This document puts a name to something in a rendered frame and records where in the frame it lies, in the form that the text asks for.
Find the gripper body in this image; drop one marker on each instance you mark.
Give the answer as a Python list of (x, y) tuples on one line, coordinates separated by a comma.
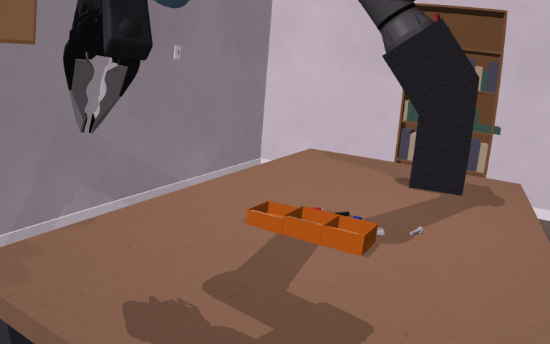
[(89, 25)]

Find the orange bin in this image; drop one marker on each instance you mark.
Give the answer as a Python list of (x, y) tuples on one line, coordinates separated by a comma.
[(297, 222)]

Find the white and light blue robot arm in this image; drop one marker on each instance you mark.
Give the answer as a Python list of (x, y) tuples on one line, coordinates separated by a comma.
[(127, 33)]

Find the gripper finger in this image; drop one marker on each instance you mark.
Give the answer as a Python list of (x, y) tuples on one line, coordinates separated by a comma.
[(79, 72), (117, 78)]

